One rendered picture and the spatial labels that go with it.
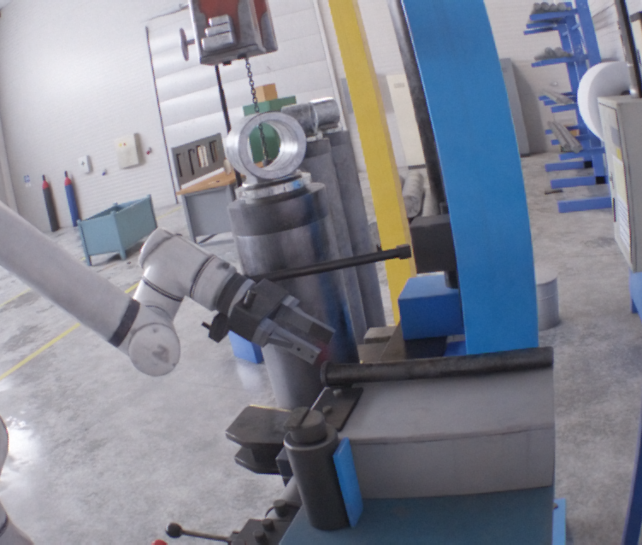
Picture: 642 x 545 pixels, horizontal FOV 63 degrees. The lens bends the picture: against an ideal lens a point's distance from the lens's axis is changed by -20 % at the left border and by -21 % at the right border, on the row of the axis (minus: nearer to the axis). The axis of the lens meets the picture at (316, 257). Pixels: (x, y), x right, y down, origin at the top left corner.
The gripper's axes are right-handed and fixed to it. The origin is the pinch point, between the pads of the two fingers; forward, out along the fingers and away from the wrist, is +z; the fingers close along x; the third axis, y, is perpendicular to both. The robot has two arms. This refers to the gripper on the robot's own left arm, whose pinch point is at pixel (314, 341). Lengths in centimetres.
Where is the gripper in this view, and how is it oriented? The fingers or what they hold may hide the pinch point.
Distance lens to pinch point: 105.9
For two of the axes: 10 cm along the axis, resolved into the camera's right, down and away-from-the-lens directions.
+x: 3.1, -3.0, 9.0
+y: 3.8, -8.3, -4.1
